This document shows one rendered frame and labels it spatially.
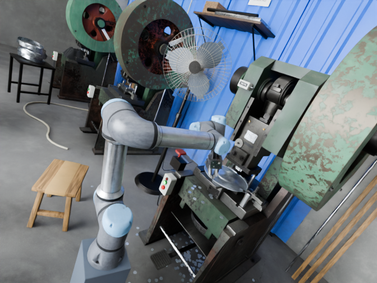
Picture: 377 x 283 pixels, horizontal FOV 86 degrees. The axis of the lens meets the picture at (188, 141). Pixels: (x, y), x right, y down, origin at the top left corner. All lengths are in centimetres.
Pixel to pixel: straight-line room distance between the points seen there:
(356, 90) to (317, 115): 12
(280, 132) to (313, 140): 34
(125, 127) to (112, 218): 38
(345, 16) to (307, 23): 31
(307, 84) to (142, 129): 80
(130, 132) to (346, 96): 67
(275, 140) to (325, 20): 171
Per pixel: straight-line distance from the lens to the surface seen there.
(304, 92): 112
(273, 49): 270
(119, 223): 87
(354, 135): 78
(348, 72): 84
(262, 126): 121
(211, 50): 178
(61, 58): 438
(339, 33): 256
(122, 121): 66
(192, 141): 76
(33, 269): 157
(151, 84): 222
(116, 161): 84
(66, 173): 164
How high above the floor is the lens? 130
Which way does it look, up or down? 20 degrees down
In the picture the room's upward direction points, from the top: 23 degrees clockwise
